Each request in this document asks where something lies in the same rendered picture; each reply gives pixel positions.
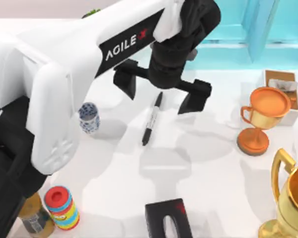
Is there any green plant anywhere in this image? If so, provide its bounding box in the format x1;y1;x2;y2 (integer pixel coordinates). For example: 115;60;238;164
81;8;101;19

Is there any black tissue box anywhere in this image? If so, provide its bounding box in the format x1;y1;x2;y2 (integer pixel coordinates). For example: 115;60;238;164
145;198;193;238

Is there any black marker pen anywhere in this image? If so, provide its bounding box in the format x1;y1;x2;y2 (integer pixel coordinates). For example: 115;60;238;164
142;91;164;147

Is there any blue and white cup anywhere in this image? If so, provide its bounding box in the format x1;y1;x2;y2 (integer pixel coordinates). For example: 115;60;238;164
78;102;101;135

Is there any white box with brown inside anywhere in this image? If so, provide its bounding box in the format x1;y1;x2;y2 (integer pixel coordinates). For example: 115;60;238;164
264;69;298;127

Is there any orange trophy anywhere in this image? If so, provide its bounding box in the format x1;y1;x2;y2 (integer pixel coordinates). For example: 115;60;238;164
236;86;298;157

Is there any light blue rack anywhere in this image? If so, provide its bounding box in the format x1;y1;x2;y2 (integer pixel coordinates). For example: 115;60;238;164
195;0;298;65

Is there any gold trophy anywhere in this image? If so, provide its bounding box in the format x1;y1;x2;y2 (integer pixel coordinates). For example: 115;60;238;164
258;148;298;238

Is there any brown bottle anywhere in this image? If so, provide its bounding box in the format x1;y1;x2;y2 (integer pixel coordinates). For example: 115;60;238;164
17;192;56;238

